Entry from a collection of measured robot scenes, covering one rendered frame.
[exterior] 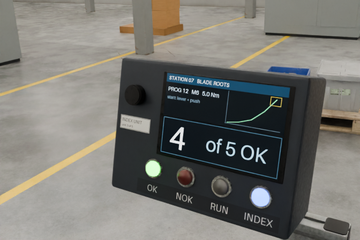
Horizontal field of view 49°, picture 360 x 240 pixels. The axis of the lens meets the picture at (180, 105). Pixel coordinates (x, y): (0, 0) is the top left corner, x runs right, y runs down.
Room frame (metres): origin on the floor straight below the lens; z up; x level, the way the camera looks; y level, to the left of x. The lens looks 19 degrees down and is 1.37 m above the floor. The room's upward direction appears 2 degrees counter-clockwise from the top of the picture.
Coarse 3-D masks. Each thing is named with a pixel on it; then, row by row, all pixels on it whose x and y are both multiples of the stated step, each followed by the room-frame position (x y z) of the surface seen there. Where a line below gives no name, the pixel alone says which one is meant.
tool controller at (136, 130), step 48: (144, 96) 0.50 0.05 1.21; (192, 96) 0.47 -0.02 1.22; (240, 96) 0.44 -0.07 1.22; (288, 96) 0.41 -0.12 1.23; (144, 144) 0.49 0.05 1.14; (240, 144) 0.42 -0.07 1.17; (288, 144) 0.40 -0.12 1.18; (144, 192) 0.47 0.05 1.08; (192, 192) 0.44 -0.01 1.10; (240, 192) 0.41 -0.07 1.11; (288, 192) 0.38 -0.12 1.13
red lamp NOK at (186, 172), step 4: (184, 168) 0.45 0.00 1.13; (188, 168) 0.44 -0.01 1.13; (180, 172) 0.44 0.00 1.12; (184, 172) 0.44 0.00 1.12; (188, 172) 0.44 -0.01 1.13; (192, 172) 0.44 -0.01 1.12; (180, 176) 0.44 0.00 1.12; (184, 176) 0.44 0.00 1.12; (188, 176) 0.44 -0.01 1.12; (192, 176) 0.44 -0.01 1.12; (180, 180) 0.44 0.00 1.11; (184, 180) 0.44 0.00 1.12; (188, 180) 0.44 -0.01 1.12; (192, 180) 0.44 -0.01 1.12; (180, 184) 0.44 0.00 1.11; (184, 184) 0.44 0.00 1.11; (188, 184) 0.44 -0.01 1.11; (192, 184) 0.44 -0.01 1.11
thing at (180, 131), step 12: (168, 120) 0.48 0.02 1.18; (180, 120) 0.47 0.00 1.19; (168, 132) 0.47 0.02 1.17; (180, 132) 0.46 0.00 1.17; (192, 132) 0.46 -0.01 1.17; (168, 144) 0.47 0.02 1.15; (180, 144) 0.46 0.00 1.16; (192, 144) 0.45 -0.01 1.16; (180, 156) 0.46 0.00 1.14; (192, 156) 0.45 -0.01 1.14
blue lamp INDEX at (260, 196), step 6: (258, 186) 0.40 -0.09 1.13; (264, 186) 0.40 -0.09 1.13; (252, 192) 0.40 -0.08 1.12; (258, 192) 0.39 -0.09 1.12; (264, 192) 0.39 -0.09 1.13; (270, 192) 0.39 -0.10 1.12; (252, 198) 0.39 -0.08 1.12; (258, 198) 0.39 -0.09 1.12; (264, 198) 0.39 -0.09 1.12; (270, 198) 0.39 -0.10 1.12; (258, 204) 0.39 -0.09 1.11; (264, 204) 0.38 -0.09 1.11; (270, 204) 0.39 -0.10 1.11
